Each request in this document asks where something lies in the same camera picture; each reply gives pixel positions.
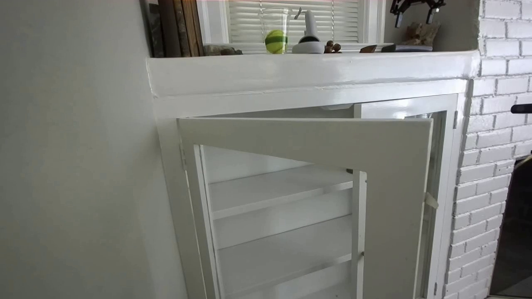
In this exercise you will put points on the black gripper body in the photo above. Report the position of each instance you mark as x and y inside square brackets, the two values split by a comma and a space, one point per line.
[397, 7]

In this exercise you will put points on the black remote control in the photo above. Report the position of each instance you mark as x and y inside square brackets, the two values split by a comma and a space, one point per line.
[387, 48]

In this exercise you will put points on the white cabinet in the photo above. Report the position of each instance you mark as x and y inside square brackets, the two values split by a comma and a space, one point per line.
[425, 85]

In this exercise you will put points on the white open cabinet door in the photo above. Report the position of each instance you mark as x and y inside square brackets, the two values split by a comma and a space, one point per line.
[307, 208]

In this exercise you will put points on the small brown figurine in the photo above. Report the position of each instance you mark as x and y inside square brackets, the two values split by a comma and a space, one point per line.
[330, 46]

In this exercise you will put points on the green ball in glass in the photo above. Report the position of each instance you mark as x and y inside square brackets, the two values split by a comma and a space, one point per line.
[276, 40]

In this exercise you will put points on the white window blinds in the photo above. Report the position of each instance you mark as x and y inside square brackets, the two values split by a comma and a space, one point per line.
[251, 20]

